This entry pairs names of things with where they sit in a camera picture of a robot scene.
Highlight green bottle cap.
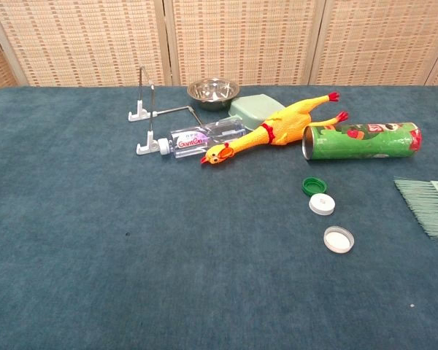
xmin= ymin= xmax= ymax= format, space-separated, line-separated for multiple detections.
xmin=301 ymin=176 xmax=330 ymax=197

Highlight yellow rubber chicken toy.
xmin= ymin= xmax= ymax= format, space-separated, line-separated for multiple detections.
xmin=199 ymin=91 xmax=350 ymax=166

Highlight metal wire stand white feet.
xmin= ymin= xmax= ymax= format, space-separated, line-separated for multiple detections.
xmin=127 ymin=65 xmax=205 ymax=157

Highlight green chips can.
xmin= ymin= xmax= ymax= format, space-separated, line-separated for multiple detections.
xmin=301 ymin=122 xmax=423 ymax=162

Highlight clear plastic packet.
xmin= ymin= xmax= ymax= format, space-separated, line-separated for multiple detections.
xmin=157 ymin=121 xmax=247 ymax=159

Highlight stainless steel bowl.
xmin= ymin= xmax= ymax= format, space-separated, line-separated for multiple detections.
xmin=186 ymin=77 xmax=241 ymax=112

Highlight white printed bottle cap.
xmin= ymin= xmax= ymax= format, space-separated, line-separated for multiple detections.
xmin=308 ymin=192 xmax=336 ymax=216

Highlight clear plastic can lid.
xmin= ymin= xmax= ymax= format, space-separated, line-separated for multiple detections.
xmin=323 ymin=225 xmax=355 ymax=254

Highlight blue felt table cover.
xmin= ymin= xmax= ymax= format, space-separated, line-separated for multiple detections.
xmin=0 ymin=85 xmax=438 ymax=350

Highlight mint green dustpan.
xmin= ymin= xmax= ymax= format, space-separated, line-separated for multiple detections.
xmin=228 ymin=93 xmax=286 ymax=131

